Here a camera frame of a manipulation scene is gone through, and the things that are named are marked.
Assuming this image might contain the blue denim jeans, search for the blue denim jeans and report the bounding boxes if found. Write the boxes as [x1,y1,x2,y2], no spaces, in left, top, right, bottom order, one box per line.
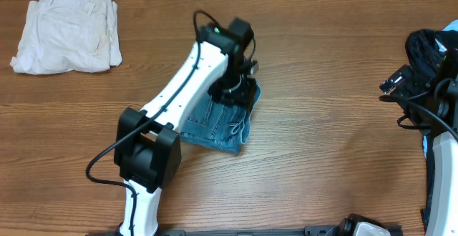
[180,94,252,154]

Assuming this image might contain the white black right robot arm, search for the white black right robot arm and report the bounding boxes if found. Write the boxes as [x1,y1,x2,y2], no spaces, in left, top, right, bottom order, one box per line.
[379,48,457,236]

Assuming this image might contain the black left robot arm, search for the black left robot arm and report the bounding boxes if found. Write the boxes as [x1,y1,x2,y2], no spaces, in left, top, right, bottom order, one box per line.
[114,18,258,235]

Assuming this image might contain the black printed garment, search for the black printed garment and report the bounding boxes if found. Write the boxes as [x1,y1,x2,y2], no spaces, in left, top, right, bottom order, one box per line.
[405,29,457,81]

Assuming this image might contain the light blue garment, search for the light blue garment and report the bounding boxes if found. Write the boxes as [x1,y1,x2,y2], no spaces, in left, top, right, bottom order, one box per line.
[443,20,458,31]

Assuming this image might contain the folded white trousers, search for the folded white trousers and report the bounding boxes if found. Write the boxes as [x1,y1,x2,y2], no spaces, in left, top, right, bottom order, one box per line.
[10,0,122,75]

